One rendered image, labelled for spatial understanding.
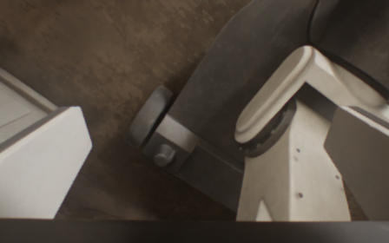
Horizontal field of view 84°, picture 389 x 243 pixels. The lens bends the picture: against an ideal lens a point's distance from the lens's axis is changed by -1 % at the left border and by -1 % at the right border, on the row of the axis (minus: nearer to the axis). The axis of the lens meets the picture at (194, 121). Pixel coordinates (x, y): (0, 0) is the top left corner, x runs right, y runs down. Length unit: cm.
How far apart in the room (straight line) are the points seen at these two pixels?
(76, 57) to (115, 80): 14
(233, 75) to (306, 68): 20
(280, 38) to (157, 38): 36
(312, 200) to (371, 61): 20
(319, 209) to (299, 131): 12
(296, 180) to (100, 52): 67
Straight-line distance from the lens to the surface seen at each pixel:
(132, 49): 74
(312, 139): 39
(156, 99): 58
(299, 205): 29
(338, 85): 38
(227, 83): 52
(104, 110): 85
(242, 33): 51
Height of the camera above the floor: 67
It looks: 64 degrees down
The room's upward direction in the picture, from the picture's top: 160 degrees counter-clockwise
